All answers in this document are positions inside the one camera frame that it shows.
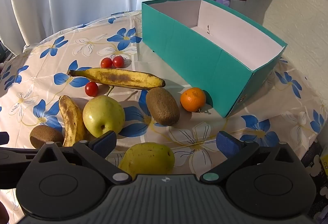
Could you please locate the small brown kiwi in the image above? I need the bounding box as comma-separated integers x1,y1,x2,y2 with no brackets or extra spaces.
30,125,64,149

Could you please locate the blue floral tablecloth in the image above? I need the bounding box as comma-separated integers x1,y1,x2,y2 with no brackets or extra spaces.
0,10,328,224

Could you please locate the short brown-spotted banana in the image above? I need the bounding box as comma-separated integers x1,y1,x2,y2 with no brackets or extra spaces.
59,95,89,147

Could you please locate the teal cardboard box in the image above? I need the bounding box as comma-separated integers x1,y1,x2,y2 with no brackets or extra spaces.
141,0,288,119

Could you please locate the long spotted banana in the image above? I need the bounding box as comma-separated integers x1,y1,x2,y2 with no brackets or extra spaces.
67,67,166,90

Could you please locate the large brown kiwi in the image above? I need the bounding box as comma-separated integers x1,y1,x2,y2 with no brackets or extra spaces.
146,87,180,126

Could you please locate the orange mandarin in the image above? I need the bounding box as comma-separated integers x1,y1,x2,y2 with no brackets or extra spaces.
180,87,207,113

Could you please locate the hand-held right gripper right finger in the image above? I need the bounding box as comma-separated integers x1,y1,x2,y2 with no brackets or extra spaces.
200,131,295,185

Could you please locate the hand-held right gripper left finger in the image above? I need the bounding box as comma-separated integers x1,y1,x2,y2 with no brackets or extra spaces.
31,130,132,185

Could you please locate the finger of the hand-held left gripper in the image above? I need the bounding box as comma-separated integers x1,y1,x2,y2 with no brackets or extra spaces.
0,131,39,163

